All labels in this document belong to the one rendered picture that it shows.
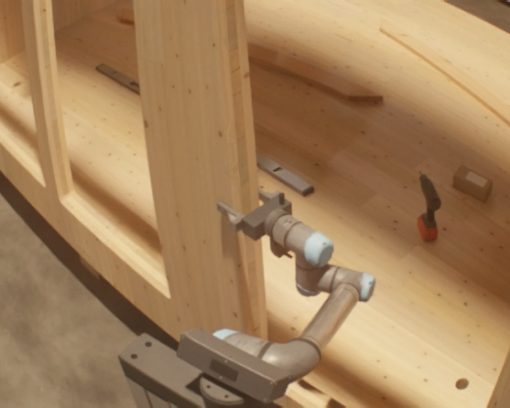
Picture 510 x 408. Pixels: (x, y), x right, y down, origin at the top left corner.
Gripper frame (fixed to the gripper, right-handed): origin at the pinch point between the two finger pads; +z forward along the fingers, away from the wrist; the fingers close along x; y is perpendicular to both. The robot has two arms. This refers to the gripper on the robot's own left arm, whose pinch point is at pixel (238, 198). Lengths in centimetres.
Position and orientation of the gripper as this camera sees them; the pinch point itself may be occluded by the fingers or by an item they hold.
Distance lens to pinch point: 232.9
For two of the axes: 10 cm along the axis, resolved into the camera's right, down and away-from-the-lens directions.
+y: -0.6, -7.7, -6.4
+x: -7.3, 4.7, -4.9
